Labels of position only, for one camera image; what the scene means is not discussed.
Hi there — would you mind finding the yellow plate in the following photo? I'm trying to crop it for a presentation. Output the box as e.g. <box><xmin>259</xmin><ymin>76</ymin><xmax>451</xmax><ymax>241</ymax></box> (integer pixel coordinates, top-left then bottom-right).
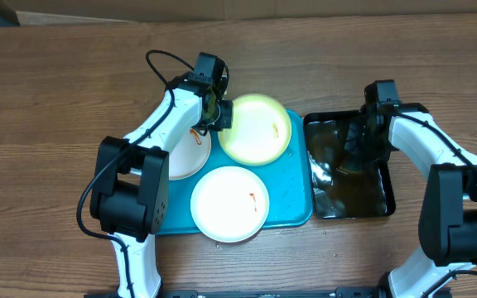
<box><xmin>218</xmin><ymin>94</ymin><xmax>292</xmax><ymax>166</ymax></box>

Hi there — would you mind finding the white plate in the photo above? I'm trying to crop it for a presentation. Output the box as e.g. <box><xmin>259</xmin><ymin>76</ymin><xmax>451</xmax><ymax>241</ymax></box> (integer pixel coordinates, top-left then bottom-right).
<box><xmin>190</xmin><ymin>166</ymin><xmax>270</xmax><ymax>243</ymax></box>

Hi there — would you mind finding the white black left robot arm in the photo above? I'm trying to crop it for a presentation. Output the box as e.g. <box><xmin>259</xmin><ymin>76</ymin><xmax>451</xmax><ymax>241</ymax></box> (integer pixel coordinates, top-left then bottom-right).
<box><xmin>76</xmin><ymin>52</ymin><xmax>233</xmax><ymax>297</ymax></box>

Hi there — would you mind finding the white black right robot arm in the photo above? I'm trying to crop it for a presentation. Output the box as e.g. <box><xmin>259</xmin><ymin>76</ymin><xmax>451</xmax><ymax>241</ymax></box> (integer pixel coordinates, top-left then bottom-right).
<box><xmin>344</xmin><ymin>80</ymin><xmax>477</xmax><ymax>298</ymax></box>

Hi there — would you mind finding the black water tray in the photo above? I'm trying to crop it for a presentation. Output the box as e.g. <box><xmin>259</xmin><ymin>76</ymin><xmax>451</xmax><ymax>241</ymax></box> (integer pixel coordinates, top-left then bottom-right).
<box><xmin>303</xmin><ymin>110</ymin><xmax>397</xmax><ymax>219</ymax></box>

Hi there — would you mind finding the teal plastic tray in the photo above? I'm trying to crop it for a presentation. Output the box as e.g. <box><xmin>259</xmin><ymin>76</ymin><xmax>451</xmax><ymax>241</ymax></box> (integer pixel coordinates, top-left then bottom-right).
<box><xmin>158</xmin><ymin>110</ymin><xmax>313</xmax><ymax>235</ymax></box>

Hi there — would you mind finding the pink plate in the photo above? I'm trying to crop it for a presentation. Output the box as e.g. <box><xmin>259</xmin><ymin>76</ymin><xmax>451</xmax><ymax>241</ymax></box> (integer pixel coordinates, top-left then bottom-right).
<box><xmin>169</xmin><ymin>128</ymin><xmax>212</xmax><ymax>180</ymax></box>

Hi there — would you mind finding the brown cardboard panel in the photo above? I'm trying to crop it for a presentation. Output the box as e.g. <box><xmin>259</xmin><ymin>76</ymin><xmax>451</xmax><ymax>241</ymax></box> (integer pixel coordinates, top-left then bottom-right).
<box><xmin>0</xmin><ymin>0</ymin><xmax>477</xmax><ymax>22</ymax></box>

